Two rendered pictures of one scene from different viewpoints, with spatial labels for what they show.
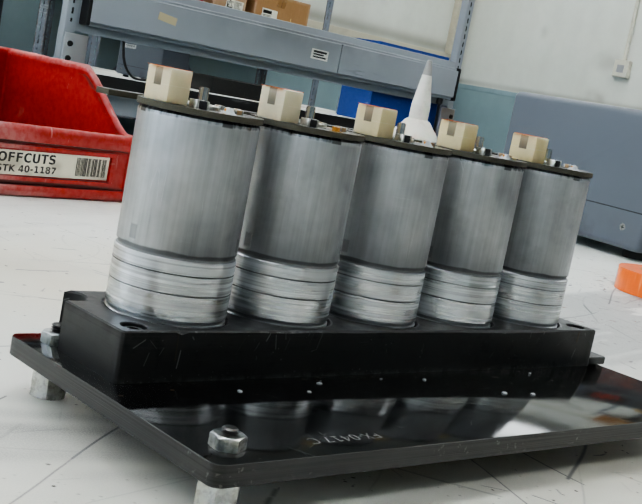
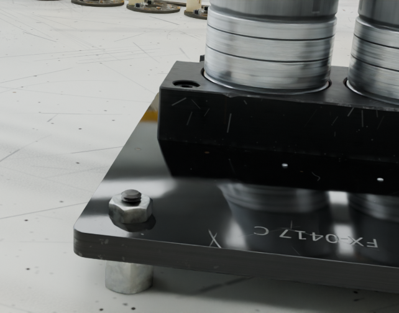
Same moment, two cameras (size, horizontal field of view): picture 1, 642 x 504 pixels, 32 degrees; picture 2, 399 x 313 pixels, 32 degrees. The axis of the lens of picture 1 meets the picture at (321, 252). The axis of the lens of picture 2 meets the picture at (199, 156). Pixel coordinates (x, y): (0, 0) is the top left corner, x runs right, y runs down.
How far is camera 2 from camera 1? 14 cm
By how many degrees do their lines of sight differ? 48
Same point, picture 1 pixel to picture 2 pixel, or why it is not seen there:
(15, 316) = not seen: hidden behind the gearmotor
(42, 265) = not seen: hidden behind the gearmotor
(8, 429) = (89, 168)
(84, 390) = (130, 141)
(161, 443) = (97, 198)
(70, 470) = (69, 210)
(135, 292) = (208, 52)
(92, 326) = (166, 83)
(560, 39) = not seen: outside the picture
